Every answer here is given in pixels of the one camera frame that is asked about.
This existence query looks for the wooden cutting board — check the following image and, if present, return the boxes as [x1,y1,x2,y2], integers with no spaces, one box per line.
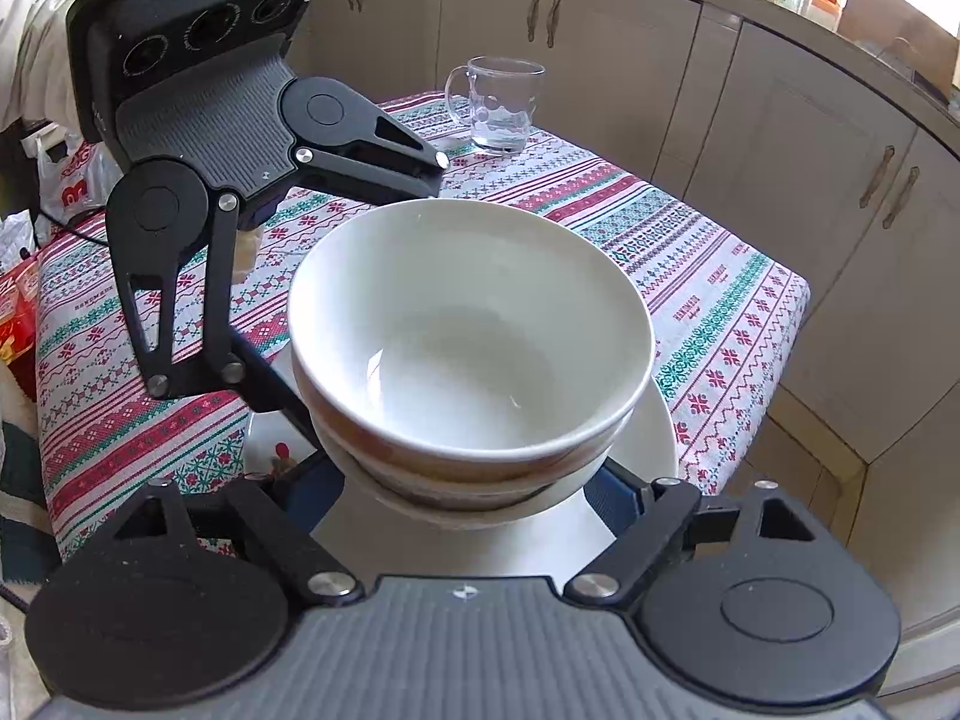
[836,0,946,87]

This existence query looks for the clear glass mug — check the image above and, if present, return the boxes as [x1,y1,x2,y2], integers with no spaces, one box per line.
[445,56,546,156]

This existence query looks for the red yellow snack packet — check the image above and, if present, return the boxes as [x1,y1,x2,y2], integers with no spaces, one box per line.
[0,262,42,391]

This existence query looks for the striped patterned tablecloth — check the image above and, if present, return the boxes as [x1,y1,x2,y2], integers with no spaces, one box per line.
[34,90,815,563]

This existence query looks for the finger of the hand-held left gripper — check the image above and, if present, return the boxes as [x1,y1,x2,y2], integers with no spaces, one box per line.
[294,109,452,205]
[118,193,322,458]

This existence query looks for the white red plastic bag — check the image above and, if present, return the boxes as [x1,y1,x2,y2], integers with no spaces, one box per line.
[34,131,115,223]

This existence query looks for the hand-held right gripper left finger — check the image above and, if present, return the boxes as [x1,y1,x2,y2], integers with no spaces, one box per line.
[97,465,362,605]

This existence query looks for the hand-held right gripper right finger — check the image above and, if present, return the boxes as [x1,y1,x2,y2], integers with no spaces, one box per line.
[566,465,822,605]

